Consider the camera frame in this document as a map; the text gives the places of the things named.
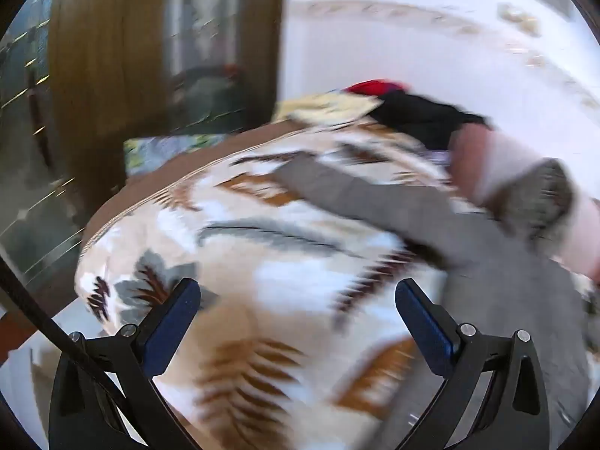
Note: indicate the pale yellow cloth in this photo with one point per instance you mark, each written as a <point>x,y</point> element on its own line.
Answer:
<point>323,108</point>

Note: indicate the black cloth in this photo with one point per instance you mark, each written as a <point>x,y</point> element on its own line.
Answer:
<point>422,117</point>

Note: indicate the green patterned cloth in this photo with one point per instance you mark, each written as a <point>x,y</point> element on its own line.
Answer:
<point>164,152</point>

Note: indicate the grey quilted hooded jacket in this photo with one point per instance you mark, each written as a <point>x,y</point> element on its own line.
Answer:
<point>506,290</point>

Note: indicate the red cloth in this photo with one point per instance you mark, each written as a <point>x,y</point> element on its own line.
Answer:
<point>370,87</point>

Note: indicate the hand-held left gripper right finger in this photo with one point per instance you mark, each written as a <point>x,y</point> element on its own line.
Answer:
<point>422,323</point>

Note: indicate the leaf print blanket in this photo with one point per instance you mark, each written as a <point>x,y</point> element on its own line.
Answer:
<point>281,262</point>

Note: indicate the wooden door with patterned glass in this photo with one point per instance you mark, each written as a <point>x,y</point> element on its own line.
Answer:
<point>108,56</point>

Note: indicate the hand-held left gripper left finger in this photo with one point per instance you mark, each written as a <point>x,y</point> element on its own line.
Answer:
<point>173,323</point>

